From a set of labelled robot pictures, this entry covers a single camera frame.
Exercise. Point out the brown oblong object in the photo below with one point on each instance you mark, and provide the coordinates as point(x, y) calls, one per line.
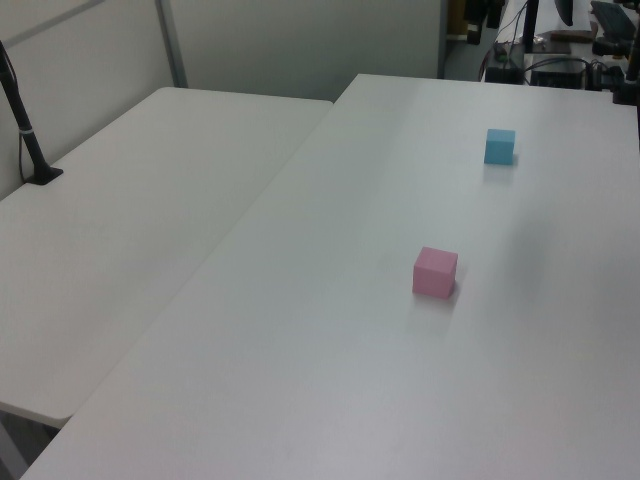
point(570, 36)

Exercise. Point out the black clamp stand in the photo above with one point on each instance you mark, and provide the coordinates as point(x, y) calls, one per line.
point(627, 92)

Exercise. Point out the small black box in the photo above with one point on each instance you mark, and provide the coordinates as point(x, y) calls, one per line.
point(502, 74)

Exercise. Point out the blue cube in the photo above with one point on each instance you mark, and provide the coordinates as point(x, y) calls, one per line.
point(499, 147)

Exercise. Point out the white side table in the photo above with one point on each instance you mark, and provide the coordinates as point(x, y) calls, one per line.
point(125, 225)

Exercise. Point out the thin grey partition post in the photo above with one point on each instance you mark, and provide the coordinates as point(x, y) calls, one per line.
point(442, 40)

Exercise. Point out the pink cube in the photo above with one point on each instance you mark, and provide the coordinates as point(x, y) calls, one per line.
point(432, 275)

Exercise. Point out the black camera pole with base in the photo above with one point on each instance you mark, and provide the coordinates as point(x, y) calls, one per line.
point(25, 132)

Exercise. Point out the black vertical monitor stand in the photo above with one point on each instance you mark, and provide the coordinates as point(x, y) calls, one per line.
point(530, 25)

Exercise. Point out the black keyboard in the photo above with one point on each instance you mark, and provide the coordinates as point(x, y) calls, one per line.
point(612, 15)

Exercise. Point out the grey metal partition post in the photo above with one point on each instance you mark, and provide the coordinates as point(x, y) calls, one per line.
point(172, 45)

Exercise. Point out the dark shelf clutter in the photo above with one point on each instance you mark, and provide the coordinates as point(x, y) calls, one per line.
point(475, 17)

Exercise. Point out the black flat electronic device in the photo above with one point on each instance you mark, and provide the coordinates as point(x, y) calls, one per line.
point(557, 75)

